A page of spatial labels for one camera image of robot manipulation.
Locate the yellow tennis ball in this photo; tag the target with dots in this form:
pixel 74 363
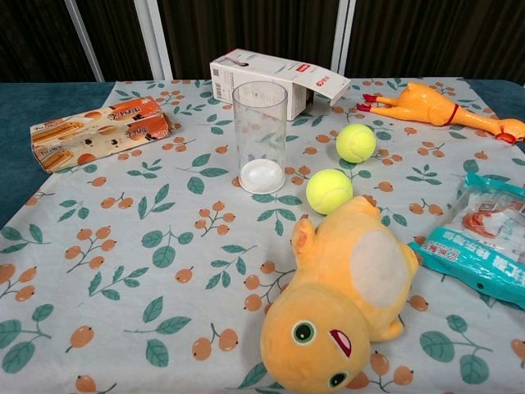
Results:
pixel 355 143
pixel 329 191

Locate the clear plastic cup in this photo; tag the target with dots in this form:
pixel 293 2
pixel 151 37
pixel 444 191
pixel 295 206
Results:
pixel 259 135

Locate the white carton box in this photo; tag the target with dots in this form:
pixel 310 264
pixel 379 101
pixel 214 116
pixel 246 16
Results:
pixel 262 78

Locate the yellow plush animal toy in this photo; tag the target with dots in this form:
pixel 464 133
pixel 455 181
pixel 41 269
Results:
pixel 340 295

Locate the floral leaf print tablecloth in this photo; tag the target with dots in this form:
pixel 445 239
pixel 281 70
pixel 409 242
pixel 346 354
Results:
pixel 123 267

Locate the orange biscuit snack box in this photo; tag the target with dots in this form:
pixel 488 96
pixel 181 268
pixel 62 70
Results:
pixel 98 131

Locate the orange rubber chicken toy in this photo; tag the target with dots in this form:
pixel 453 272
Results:
pixel 435 108

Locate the teal clear snack bag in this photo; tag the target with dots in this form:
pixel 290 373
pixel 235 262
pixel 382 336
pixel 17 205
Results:
pixel 484 246

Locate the teal fabric table cover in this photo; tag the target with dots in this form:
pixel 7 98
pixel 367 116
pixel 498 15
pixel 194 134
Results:
pixel 41 106

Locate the white partition frame post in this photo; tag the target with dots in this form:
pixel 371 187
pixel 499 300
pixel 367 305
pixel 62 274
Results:
pixel 84 39
pixel 342 37
pixel 160 39

